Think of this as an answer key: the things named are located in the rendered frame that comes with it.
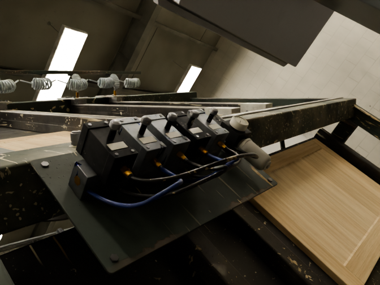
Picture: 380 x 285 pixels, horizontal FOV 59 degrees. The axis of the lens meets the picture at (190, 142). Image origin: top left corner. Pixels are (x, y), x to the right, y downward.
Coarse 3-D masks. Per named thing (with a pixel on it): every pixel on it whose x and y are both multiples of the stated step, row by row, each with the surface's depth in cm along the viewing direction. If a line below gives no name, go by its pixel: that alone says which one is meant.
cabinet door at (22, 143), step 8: (24, 136) 106; (32, 136) 106; (40, 136) 105; (48, 136) 106; (56, 136) 106; (64, 136) 105; (0, 144) 94; (8, 144) 94; (16, 144) 93; (24, 144) 93; (32, 144) 92; (40, 144) 92; (48, 144) 92
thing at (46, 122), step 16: (0, 80) 157; (0, 112) 150; (16, 112) 140; (32, 112) 139; (48, 112) 134; (16, 128) 142; (32, 128) 132; (48, 128) 124; (64, 128) 117; (80, 128) 110
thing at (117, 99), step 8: (96, 96) 214; (104, 96) 209; (112, 96) 204; (120, 96) 207; (112, 104) 208; (120, 104) 203; (128, 104) 198; (136, 104) 194; (144, 104) 190; (152, 104) 185; (160, 104) 182; (168, 104) 178; (176, 104) 174; (184, 104) 170; (192, 104) 167; (200, 104) 164; (208, 104) 161; (216, 104) 158; (224, 104) 155; (232, 104) 152; (240, 104) 149; (248, 104) 147; (256, 104) 144; (264, 104) 142; (272, 104) 146; (240, 112) 150
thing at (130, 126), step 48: (96, 144) 51; (144, 144) 54; (192, 144) 63; (240, 144) 80; (96, 192) 55; (144, 192) 60; (192, 192) 66; (240, 192) 73; (96, 240) 48; (144, 240) 52
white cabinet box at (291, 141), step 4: (308, 132) 505; (296, 136) 457; (300, 136) 454; (304, 136) 451; (308, 136) 505; (312, 136) 502; (284, 140) 466; (288, 140) 463; (292, 140) 460; (296, 140) 457; (300, 140) 454; (304, 140) 451; (272, 144) 477; (276, 144) 473; (288, 144) 463; (292, 144) 460; (264, 148) 483; (268, 148) 480; (272, 148) 477; (276, 148) 473; (268, 152) 480; (272, 152) 477
